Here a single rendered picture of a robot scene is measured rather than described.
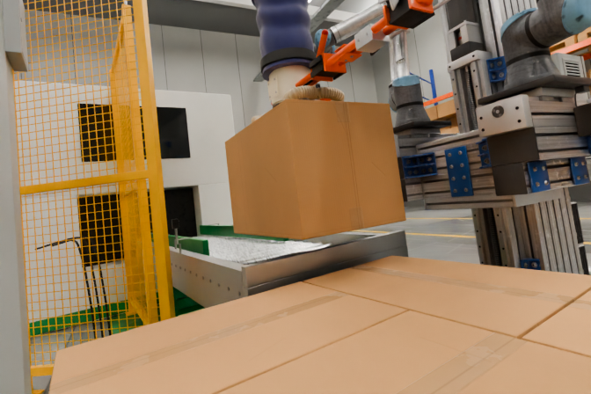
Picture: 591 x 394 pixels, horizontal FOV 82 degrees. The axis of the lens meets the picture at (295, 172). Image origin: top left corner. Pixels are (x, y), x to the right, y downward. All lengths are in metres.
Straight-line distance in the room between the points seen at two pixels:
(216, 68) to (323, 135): 10.17
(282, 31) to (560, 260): 1.32
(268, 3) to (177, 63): 9.54
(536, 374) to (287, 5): 1.25
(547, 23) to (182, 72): 10.12
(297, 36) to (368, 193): 0.64
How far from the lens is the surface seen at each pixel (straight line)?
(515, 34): 1.30
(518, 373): 0.56
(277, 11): 1.38
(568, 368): 0.58
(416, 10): 0.89
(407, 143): 1.45
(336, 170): 1.02
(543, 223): 1.51
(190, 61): 11.01
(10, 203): 1.63
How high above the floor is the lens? 0.79
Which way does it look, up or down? 4 degrees up
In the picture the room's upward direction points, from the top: 7 degrees counter-clockwise
